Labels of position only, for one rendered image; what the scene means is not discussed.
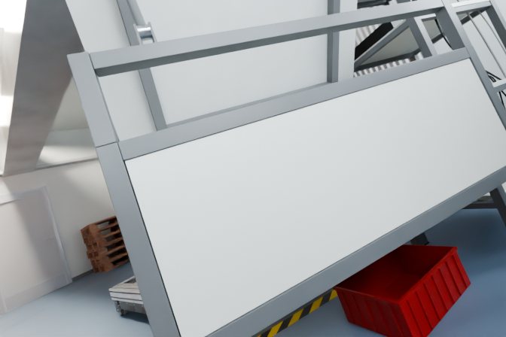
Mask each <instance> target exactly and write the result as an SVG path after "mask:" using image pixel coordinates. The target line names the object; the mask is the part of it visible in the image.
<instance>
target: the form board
mask: <svg viewBox="0 0 506 337"><path fill-rule="evenodd" d="M136 1H137V4H138V6H139V9H140V11H141V13H142V16H143V18H144V20H145V23H146V24H148V22H151V26H152V29H153V30H154V34H155V37H156V39H157V42H160V41H168V40H174V39H179V38H187V37H193V36H198V35H206V34H212V33H216V32H225V31H230V30H235V29H244V28H249V27H254V26H262V25H268V24H273V23H282V22H287V21H292V20H301V19H306V18H310V17H320V16H324V15H328V0H136ZM66 3H67V5H68V8H69V11H70V13H71V15H72V19H73V21H74V23H75V26H76V29H77V31H78V34H79V36H80V39H81V42H82V44H83V46H84V50H85V52H88V53H89V54H90V53H93V52H99V51H103V50H112V49H117V48H122V47H130V43H129V39H128V37H127V33H126V30H125V27H124V24H123V20H122V17H121V15H120V11H119V7H118V5H117V1H116V0H66ZM356 10H357V0H340V13H343V12H348V11H356ZM355 30H356V29H350V30H346V31H342V32H340V43H339V71H338V82H339V81H342V80H347V79H350V78H353V73H354V58H355ZM327 47H328V34H326V35H318V36H314V37H310V38H302V39H298V40H294V41H286V42H282V43H278V44H271V45H267V46H263V47H255V48H251V49H247V50H239V51H235V52H231V53H223V54H219V55H215V56H207V57H203V58H199V59H192V60H188V61H183V62H176V63H172V64H168V65H160V66H156V67H152V68H150V69H151V73H152V76H153V79H154V83H155V87H156V89H157V94H158V97H159V100H160V104H161V108H162V110H163V115H164V118H165V121H166V125H167V124H170V123H175V122H178V121H181V120H186V119H190V118H192V117H198V116H200V115H204V114H209V113H212V112H215V111H220V110H223V109H226V108H232V107H234V106H237V105H242V104H245V103H249V102H253V101H257V100H260V99H265V98H268V97H271V96H276V95H279V94H283V93H287V92H291V91H294V90H298V89H302V88H305V87H310V86H313V85H316V84H319V83H324V82H327ZM98 79H99V82H100V85H101V88H102V92H103V95H104V97H105V101H106V104H107V106H108V110H109V114H110V116H111V120H112V123H113V124H114V127H115V130H116V133H117V136H118V138H119V140H120V141H124V140H127V139H130V138H135V137H138V136H141V135H146V134H149V133H152V132H156V131H157V130H156V127H155V125H154V120H153V117H152V115H151V110H150V108H149V105H148V100H147V98H146V95H145V91H144V88H143V86H142V81H141V78H140V76H139V71H138V70H136V71H129V72H124V73H120V74H113V75H109V76H104V77H98Z"/></svg>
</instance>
